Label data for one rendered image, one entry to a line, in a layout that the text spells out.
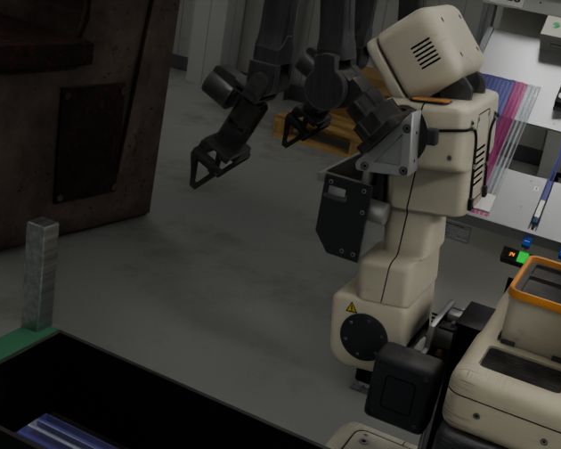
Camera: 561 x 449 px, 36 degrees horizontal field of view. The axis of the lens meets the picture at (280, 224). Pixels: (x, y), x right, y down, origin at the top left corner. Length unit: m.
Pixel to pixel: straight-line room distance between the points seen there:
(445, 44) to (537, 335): 0.56
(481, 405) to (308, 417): 1.32
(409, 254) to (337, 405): 1.27
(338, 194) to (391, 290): 0.22
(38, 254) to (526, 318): 0.93
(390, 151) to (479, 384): 0.44
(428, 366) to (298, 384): 1.36
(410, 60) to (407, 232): 0.35
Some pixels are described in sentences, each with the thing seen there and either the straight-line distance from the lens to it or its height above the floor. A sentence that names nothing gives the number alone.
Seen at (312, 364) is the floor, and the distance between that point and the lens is 3.13.
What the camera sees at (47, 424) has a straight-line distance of 0.93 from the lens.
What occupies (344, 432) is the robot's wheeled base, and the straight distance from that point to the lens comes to 2.30.
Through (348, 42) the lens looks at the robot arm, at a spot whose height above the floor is 1.32.
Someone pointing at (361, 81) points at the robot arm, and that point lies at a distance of 1.54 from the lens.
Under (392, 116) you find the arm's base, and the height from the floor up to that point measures 1.21.
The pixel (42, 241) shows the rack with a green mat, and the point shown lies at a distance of 1.13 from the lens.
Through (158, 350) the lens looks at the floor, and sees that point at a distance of 3.07.
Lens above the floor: 1.53
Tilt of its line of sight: 21 degrees down
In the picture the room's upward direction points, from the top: 10 degrees clockwise
